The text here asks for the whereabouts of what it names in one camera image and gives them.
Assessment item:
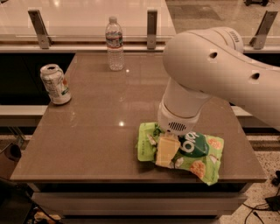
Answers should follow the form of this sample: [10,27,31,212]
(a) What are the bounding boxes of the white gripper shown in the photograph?
[156,101,199,168]

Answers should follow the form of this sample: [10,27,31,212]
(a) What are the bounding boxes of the green rice chip bag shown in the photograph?
[136,122,224,186]

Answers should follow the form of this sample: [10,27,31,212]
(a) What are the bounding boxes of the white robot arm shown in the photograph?
[157,27,280,136]

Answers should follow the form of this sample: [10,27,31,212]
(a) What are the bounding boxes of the clear plastic water bottle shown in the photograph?
[105,16,124,71]

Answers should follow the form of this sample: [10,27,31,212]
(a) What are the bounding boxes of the white green soda can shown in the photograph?
[40,64,72,105]

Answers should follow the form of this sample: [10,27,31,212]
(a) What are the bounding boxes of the dark object at left floor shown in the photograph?
[0,143,22,179]

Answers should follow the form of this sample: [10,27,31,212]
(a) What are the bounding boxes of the black cables on floor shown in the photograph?
[241,170,280,224]

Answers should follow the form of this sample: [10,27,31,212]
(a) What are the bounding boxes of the middle metal railing bracket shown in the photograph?
[147,10,158,50]

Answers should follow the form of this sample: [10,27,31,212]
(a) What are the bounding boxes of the metal railing bracket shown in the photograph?
[249,10,277,50]
[28,10,53,49]
[147,10,158,50]

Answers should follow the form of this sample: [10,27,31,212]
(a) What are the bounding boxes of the right metal railing bracket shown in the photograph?
[249,10,277,50]

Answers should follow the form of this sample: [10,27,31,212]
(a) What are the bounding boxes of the left metal railing bracket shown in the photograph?
[28,10,53,49]

